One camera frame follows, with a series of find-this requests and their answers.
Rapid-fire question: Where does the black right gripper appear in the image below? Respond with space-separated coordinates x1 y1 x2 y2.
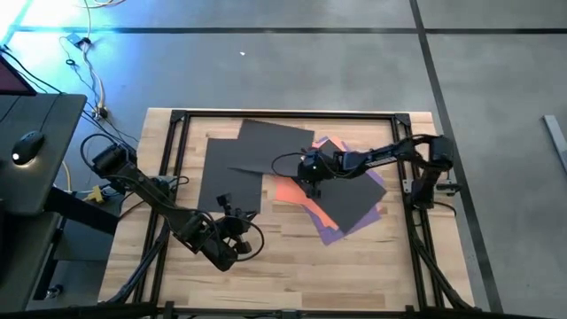
305 149 343 199

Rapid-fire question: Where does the black desk leg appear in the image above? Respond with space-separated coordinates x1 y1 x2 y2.
43 184 121 237

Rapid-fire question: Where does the black power adapter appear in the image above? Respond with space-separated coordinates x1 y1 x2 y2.
66 33 93 51

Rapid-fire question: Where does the grey desk top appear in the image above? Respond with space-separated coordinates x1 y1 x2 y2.
0 92 89 216

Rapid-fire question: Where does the yellow cable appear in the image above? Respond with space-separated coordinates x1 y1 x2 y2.
61 159 73 192

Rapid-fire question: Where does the black frame strut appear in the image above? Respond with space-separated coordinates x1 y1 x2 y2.
409 230 473 311
108 219 172 307

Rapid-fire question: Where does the black floor cable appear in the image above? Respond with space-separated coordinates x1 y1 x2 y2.
0 45 64 96

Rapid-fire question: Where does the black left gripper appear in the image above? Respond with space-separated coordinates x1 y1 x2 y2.
215 192 254 257

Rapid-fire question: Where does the black paper sheet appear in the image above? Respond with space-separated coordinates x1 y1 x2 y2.
227 118 316 178
305 138 388 235
197 137 264 214

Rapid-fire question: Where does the black-framed monitor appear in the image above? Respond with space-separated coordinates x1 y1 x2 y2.
0 55 38 97

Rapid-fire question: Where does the yellow connector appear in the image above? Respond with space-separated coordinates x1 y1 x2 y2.
85 185 107 205

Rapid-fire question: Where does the black right camera cable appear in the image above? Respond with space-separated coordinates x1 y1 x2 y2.
270 152 311 179

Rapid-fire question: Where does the black computer mouse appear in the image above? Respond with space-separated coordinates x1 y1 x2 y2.
11 129 46 167

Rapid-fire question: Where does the white floor cable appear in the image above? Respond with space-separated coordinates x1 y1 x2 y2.
82 0 110 119

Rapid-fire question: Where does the grey metal bar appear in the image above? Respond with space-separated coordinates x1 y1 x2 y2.
543 113 567 175

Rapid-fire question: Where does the black shoulder cable loop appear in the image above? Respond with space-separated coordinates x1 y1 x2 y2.
80 132 117 174

